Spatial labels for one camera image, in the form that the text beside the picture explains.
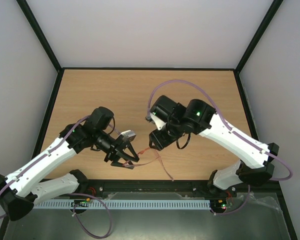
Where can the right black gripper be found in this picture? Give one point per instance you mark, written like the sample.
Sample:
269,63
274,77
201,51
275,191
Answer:
159,139

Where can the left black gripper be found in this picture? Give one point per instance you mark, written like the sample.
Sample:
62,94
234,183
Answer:
117,146

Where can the red thin frame sunglasses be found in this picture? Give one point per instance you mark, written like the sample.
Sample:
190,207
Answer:
157,157

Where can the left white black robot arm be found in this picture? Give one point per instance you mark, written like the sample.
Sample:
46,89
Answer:
22,189

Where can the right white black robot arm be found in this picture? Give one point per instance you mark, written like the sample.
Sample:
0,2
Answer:
173,121

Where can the left circuit board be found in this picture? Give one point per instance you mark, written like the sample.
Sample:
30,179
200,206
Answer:
83,203

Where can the circuit board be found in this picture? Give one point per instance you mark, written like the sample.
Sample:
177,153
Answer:
222,204
83,203

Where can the right circuit board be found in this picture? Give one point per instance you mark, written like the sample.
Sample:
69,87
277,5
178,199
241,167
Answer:
222,204

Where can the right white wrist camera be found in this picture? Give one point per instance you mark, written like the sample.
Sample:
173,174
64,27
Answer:
152,118

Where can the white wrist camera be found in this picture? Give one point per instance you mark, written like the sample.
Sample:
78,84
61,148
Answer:
128,135
152,118

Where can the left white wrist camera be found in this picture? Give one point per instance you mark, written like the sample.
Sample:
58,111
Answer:
128,135

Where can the light blue slotted cable duct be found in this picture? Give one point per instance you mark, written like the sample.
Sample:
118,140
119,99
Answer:
120,204

